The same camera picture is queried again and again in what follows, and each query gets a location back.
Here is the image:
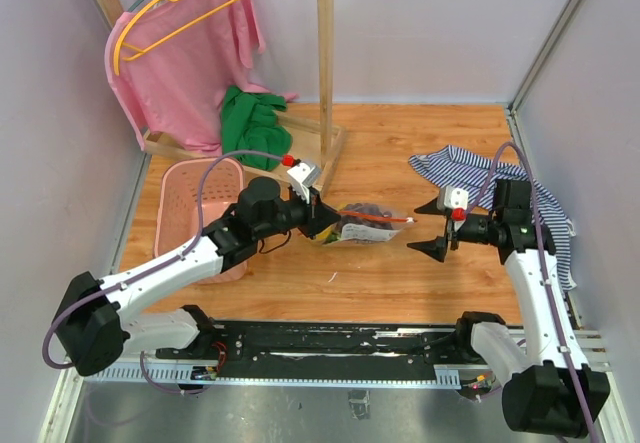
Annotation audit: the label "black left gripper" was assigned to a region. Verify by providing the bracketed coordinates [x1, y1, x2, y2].
[255, 183, 342, 240]

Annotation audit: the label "clear zip top bag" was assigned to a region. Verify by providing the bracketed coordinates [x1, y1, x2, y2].
[314, 202, 416, 246]

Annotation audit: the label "yellow fake lemon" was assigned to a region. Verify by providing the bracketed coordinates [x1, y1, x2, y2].
[318, 228, 340, 245]

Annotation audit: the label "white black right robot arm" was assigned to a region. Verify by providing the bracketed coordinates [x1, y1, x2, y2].
[411, 179, 610, 438]

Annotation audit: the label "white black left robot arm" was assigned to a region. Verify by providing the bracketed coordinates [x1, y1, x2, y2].
[46, 177, 340, 376]

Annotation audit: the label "dark purple fake grapes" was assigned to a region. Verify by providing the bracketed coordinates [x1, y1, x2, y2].
[339, 203, 393, 230]

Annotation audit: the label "blue white striped cloth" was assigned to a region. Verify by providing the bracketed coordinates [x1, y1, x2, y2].
[408, 145, 577, 292]

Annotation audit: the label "wooden clothes rack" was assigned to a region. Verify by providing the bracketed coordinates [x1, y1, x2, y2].
[95, 0, 347, 196]

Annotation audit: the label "green cloth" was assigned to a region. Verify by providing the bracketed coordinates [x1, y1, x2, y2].
[220, 86, 293, 172]

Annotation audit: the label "pink plastic basket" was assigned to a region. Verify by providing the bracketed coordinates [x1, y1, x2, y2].
[153, 158, 245, 257]

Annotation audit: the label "pink shirt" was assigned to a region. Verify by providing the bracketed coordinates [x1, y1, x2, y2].
[103, 0, 299, 160]

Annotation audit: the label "yellow clothes hanger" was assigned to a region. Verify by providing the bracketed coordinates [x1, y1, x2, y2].
[106, 0, 266, 82]

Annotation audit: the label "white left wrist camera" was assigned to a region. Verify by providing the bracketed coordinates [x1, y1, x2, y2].
[287, 161, 322, 203]

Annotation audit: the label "aluminium frame post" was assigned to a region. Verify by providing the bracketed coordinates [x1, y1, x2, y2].
[507, 0, 585, 113]

